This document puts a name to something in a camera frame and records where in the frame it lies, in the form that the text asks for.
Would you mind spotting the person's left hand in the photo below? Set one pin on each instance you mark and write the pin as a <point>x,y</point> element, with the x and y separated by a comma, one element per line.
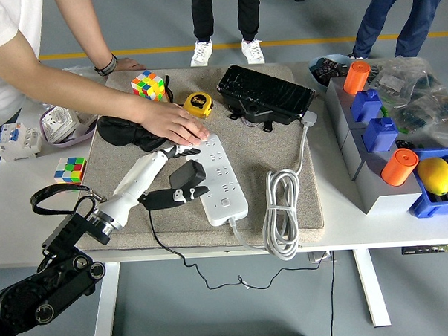
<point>124,64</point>

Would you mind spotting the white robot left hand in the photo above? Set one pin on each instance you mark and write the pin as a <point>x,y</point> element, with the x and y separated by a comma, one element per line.
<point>135,179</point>

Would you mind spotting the person's right hand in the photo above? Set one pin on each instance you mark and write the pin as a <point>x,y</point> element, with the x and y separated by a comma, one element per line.
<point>173,122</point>

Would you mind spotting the black power adapter plug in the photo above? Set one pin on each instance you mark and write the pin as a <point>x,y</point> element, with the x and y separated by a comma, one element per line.
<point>185,173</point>

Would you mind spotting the white power strip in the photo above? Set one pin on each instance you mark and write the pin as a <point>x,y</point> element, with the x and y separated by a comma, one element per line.
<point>226,209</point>

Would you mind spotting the person's right forearm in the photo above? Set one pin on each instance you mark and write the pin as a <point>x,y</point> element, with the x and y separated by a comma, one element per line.
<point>102,99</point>

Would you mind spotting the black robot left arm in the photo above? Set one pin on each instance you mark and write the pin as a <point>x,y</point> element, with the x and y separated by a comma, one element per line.
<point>29,299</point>

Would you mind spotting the person's left forearm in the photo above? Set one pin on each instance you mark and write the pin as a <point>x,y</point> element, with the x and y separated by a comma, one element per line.
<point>84,29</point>

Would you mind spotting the black wristband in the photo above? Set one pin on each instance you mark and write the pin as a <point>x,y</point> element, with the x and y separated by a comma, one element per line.
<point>106,66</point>

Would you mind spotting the large Rubik's cube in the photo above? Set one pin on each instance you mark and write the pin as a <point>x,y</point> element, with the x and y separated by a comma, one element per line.
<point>146,87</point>

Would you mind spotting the black cloth pouch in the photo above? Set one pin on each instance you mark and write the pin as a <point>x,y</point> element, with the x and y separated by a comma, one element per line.
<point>114,132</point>

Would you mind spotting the small Rubik's cube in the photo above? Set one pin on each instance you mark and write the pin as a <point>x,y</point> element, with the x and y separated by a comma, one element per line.
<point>69,171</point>

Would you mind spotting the purple tray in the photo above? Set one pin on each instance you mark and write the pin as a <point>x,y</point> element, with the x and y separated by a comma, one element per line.
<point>65,143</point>

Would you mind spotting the grey-brown mat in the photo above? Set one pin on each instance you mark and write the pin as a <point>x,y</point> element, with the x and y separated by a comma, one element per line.
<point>246,167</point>

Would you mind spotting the black electronic device case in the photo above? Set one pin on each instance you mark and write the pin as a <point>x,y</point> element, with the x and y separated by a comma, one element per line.
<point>261,88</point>

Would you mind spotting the white circuit breaker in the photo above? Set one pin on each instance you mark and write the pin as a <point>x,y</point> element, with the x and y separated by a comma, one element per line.
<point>18,141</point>

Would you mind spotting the white table leg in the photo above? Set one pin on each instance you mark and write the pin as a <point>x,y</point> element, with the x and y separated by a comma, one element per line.
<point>372,288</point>
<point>107,303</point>

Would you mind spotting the light blue bowl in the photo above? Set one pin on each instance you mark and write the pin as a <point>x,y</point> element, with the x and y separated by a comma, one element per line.
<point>317,83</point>

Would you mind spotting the dark circuit boards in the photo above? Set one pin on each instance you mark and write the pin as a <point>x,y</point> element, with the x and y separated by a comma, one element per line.
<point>329,67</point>

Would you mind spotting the orange cylinder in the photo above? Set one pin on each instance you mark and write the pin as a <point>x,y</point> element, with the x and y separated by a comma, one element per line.
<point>355,78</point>
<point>398,168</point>

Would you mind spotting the blue block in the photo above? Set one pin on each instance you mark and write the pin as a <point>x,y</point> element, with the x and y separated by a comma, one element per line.
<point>380,135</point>
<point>366,106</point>

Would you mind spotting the green plastic piece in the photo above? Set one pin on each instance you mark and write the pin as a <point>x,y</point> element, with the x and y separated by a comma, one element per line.
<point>403,130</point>
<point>384,111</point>

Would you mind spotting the clear bag of parts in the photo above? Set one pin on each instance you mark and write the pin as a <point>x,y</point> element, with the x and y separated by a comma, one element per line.
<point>391,80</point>
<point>430,118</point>

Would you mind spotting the grey block stand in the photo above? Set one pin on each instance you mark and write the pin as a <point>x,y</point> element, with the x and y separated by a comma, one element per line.
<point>381,202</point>

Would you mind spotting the blue plastic bin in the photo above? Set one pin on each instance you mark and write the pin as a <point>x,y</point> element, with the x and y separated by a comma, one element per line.
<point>422,204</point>

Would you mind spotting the yellow lemon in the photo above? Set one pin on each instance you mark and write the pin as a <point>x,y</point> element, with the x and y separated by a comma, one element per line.
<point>435,175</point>

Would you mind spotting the black table control panel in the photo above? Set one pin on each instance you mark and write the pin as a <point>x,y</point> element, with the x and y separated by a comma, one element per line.
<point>430,249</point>

